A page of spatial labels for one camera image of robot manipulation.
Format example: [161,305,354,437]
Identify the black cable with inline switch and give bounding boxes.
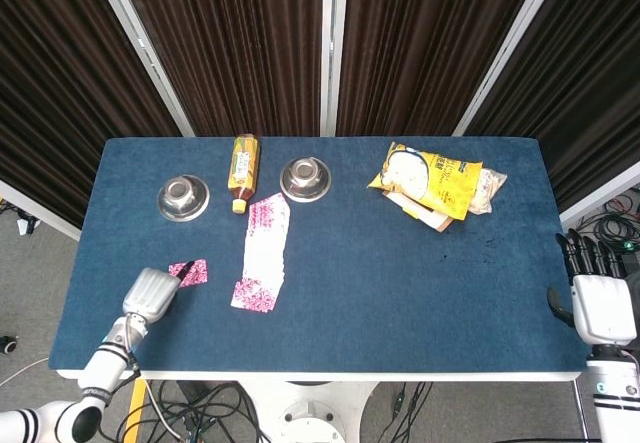
[377,381,434,443]

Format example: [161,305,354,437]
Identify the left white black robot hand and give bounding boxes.
[122,260,196,323]

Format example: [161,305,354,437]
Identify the white screen frame post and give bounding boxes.
[320,0,350,138]
[451,0,569,137]
[88,0,196,138]

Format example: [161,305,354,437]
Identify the yellow snack bag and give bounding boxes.
[367,141,485,222]

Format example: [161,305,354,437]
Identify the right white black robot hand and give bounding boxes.
[546,228,638,348]

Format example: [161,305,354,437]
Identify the black floor cable tangle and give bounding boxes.
[99,380,269,443]

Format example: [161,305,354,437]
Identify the dark brown curtain panel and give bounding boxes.
[335,0,545,137]
[463,0,640,214]
[0,0,184,230]
[113,0,325,137]

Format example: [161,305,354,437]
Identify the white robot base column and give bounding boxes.
[238,379,382,443]

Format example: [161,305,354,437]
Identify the yellow tea bottle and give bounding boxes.
[227,133,262,214]

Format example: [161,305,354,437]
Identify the black cables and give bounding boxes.
[568,186,640,255]

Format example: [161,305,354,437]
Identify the steel bowl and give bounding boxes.
[279,156,333,203]
[157,174,211,223]

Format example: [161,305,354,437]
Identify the clear snack bag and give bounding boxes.
[467,166,509,216]

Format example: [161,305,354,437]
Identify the white screen frame rail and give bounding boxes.
[0,179,82,243]
[558,159,640,228]

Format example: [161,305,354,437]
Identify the blue table mat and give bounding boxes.
[48,136,592,374]

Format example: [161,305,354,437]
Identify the yellow floor tape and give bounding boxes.
[121,380,151,443]

